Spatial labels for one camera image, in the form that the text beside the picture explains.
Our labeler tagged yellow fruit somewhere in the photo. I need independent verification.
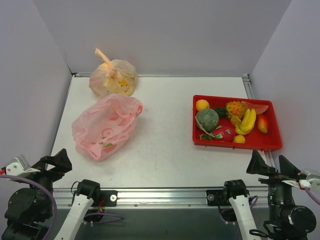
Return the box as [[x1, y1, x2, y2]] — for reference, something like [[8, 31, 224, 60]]
[[235, 109, 257, 136]]

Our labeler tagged red toy dragon fruit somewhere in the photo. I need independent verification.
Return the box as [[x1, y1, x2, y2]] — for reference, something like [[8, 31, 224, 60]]
[[199, 121, 236, 142]]

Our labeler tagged pink plastic bag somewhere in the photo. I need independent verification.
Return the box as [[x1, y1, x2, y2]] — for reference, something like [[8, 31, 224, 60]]
[[71, 93, 143, 162]]

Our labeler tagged orange toy pineapple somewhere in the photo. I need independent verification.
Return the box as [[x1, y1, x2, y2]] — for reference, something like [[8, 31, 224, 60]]
[[214, 101, 246, 119]]

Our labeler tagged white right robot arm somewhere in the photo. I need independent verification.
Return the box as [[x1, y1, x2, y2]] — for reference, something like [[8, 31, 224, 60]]
[[221, 150, 320, 240]]

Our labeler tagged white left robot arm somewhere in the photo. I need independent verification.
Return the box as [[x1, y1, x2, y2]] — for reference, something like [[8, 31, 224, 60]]
[[0, 148, 101, 240]]

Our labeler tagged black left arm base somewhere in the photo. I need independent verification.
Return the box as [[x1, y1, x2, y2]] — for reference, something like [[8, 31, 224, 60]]
[[84, 190, 118, 223]]

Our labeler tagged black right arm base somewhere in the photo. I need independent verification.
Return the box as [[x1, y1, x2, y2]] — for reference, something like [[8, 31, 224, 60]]
[[206, 189, 237, 224]]

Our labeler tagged orange fruit with leaf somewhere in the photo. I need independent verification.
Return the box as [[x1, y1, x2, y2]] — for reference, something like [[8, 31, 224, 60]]
[[195, 99, 210, 112]]

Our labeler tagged orange plastic bag with fruit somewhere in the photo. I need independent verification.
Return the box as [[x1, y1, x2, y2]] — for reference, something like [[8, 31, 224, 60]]
[[89, 48, 138, 99]]

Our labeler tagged red plastic tray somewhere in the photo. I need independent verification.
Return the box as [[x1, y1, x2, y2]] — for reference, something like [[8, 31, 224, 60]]
[[192, 95, 283, 151]]

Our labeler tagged small yellow lemon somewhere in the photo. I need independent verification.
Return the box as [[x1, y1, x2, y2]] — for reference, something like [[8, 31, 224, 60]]
[[233, 135, 246, 144]]

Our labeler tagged red yellow mango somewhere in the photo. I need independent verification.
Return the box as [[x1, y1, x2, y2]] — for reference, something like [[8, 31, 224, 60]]
[[257, 114, 269, 134]]

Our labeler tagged watermelon slice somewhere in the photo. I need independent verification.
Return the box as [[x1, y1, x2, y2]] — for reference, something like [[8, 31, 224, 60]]
[[241, 101, 269, 115]]

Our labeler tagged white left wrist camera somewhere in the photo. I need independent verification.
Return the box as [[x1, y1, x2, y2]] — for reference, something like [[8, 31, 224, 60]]
[[1, 155, 40, 178]]

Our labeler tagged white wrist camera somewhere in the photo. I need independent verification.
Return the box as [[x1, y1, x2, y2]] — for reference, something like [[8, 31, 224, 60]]
[[1, 155, 40, 178], [291, 170, 320, 192]]

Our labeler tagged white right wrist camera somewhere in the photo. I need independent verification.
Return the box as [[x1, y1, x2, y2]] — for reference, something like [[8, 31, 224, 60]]
[[291, 170, 320, 192]]

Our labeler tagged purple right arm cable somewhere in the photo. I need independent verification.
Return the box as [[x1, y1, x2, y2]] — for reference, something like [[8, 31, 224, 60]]
[[234, 187, 320, 240]]

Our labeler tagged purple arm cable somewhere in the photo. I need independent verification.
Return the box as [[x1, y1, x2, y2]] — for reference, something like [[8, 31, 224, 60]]
[[0, 174, 125, 240], [234, 187, 320, 240]]

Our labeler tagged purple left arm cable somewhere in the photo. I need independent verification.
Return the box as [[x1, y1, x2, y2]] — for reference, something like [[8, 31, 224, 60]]
[[0, 174, 125, 240]]

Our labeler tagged aluminium front rail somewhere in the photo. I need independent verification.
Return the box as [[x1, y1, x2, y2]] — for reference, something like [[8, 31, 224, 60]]
[[53, 185, 269, 210]]

